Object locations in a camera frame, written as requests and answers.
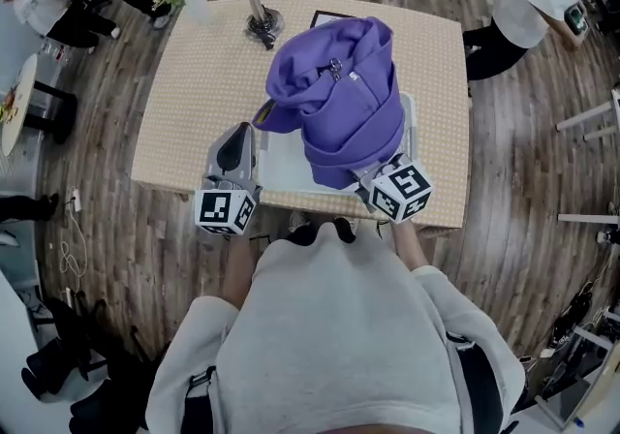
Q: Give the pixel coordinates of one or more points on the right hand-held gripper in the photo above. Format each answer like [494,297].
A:
[402,190]

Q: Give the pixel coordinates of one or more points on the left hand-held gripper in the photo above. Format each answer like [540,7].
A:
[218,209]

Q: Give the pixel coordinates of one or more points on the white plastic laundry basket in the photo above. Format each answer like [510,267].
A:
[286,165]

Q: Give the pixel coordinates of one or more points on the purple hooded garment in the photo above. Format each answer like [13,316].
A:
[339,98]

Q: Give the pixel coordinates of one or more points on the person's right forearm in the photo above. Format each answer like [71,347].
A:
[409,245]

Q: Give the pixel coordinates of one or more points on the person's left forearm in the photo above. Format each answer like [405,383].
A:
[239,272]

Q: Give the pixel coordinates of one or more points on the beige checkered tablecloth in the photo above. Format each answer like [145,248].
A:
[203,93]

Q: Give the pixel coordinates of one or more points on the person's left shoe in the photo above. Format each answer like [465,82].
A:
[298,220]

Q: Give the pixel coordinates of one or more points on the person's grey shirt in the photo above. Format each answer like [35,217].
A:
[334,335]

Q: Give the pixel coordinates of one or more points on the white power strip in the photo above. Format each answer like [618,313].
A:
[74,199]

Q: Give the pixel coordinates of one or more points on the white desk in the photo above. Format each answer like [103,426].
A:
[598,119]

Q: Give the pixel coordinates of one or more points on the round wooden side table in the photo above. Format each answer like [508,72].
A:
[19,98]

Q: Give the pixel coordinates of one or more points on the black office chair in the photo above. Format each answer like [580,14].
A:
[72,364]

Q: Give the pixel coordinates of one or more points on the black picture frame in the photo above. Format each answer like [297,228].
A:
[322,15]

